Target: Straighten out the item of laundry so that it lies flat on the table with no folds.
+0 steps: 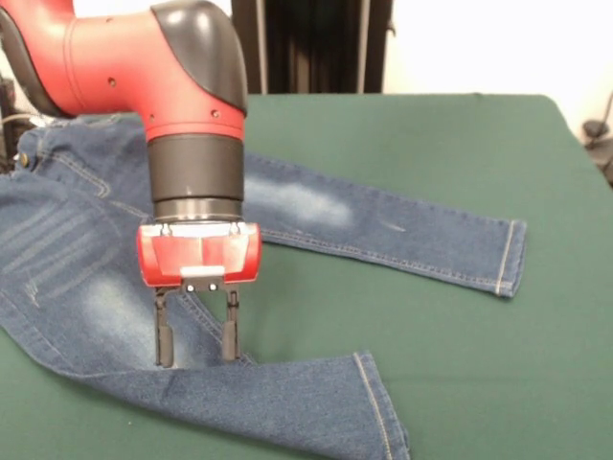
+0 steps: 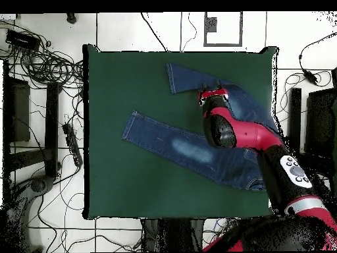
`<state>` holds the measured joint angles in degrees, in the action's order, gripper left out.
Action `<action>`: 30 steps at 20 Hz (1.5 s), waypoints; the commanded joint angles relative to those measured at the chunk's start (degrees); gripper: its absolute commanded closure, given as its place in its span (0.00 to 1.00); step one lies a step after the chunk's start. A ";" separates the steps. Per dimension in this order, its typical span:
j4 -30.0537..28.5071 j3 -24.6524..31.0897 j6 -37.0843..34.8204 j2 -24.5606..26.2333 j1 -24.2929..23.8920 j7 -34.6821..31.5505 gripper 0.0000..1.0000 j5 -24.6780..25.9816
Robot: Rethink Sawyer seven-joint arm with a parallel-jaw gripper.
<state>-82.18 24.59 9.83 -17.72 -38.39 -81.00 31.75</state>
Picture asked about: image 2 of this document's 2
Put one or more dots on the blue denim jeans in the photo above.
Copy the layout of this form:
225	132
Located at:
158	137

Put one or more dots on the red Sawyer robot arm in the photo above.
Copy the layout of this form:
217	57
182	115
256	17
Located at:
255	134

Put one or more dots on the black flat box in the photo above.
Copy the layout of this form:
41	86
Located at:
321	121
18	110

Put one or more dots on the black upright bar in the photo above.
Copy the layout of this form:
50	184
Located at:
51	126
295	116

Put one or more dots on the dark green table cloth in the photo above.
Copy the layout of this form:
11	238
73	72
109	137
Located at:
131	189

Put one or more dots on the black power strip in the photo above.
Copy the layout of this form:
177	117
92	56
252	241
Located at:
72	145

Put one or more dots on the black power adapter box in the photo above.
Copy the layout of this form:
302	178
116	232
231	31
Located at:
22	40

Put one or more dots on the grey square floor frame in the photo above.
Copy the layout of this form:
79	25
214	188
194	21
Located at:
223	44

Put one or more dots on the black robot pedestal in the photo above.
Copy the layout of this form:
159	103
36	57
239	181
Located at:
171	234

